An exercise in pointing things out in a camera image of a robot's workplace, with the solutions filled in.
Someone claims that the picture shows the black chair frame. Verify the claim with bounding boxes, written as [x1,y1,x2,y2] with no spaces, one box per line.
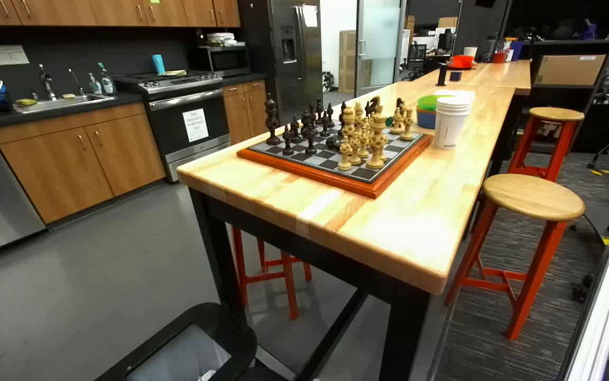
[95,302,257,381]

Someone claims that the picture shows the green plastic container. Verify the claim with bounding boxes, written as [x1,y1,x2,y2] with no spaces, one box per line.
[417,95,438,128]

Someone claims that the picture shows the long butcher block table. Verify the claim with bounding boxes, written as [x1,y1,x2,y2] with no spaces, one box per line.
[178,62,531,381]

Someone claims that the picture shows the large light chess piece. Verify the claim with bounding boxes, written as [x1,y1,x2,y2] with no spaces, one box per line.
[367,104,386,170]

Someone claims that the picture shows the wooden orange stool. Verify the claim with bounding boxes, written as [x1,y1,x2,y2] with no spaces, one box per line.
[508,106,584,179]
[446,174,586,339]

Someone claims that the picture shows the wooden upper cabinets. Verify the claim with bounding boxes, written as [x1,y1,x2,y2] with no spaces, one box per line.
[0,0,241,27]

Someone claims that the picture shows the black oven with paper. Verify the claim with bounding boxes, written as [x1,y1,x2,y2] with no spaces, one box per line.
[117,71,231,181]

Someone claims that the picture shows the far wooden orange stool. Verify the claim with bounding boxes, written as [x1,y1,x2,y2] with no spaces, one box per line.
[508,106,584,179]

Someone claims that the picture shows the blue cup on counter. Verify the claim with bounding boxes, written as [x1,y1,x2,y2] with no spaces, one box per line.
[151,53,166,74]

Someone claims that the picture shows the chessboard with orange frame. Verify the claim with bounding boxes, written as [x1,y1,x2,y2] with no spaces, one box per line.
[240,130,431,198]

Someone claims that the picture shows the kitchen sink with faucet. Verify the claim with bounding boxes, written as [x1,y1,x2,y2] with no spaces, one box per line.
[12,65,117,114]

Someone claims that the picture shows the microwave oven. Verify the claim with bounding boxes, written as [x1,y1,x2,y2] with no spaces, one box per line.
[189,46,249,75]

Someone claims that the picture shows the black chess piece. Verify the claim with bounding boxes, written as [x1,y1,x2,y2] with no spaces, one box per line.
[326,134,340,153]

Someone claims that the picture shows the white stacked paper cups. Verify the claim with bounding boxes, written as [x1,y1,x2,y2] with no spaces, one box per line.
[433,91,473,147]

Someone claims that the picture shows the orange stool under table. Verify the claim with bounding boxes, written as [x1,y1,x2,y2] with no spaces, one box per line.
[231,226,300,320]

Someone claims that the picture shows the wooden base cabinets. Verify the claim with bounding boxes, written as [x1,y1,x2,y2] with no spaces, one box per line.
[0,104,166,223]

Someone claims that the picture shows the tall black chess king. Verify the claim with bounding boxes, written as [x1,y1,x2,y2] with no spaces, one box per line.
[264,95,282,145]

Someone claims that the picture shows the near wooden orange stool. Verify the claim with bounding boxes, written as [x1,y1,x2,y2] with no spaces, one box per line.
[446,174,586,339]

